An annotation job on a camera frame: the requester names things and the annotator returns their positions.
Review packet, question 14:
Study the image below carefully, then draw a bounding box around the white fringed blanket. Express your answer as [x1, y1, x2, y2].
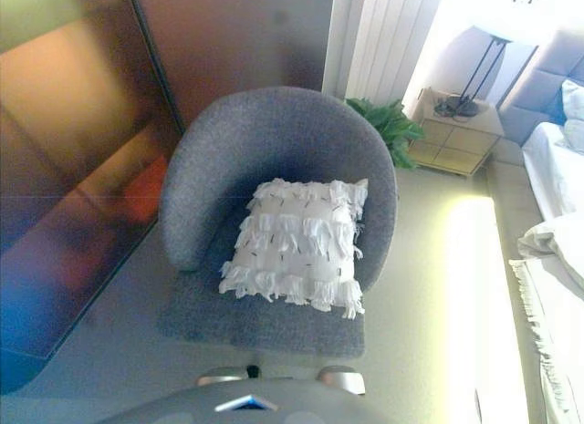
[217, 177, 370, 321]

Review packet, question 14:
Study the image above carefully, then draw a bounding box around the green potted plant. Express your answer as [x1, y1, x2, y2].
[344, 97, 426, 171]

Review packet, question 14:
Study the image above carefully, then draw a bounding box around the beige nightstand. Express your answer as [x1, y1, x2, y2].
[404, 86, 506, 178]

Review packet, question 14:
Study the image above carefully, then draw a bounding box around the silver robot right leg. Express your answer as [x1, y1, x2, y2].
[316, 364, 367, 397]

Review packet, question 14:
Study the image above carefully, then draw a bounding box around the silver robot leg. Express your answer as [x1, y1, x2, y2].
[316, 364, 367, 397]
[194, 363, 262, 388]

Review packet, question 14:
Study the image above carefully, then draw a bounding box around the silver robot left leg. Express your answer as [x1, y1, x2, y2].
[194, 363, 262, 388]

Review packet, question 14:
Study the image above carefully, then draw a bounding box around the silver robot torso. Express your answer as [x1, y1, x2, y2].
[102, 378, 369, 424]

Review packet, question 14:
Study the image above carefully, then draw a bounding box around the black floor lamp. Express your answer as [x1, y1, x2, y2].
[433, 0, 584, 119]

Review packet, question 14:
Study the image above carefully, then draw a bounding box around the glossy wardrobe door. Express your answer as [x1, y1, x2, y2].
[0, 0, 186, 394]

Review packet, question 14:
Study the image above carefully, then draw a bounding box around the bed with white bedding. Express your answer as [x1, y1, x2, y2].
[483, 29, 584, 424]

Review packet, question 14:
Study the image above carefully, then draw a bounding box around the white bed sheet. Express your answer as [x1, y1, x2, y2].
[521, 120, 584, 222]

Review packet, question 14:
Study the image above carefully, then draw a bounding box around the crumpled white duvet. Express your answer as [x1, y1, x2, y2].
[516, 212, 584, 303]

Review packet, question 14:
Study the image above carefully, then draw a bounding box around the cream fringed blanket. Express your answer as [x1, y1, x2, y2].
[507, 258, 584, 424]

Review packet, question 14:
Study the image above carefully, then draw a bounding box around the pale blue pillow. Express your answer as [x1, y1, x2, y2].
[559, 78, 584, 155]

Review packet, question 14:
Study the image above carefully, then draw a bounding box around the white slatted wall panel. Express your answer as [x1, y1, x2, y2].
[347, 0, 442, 104]

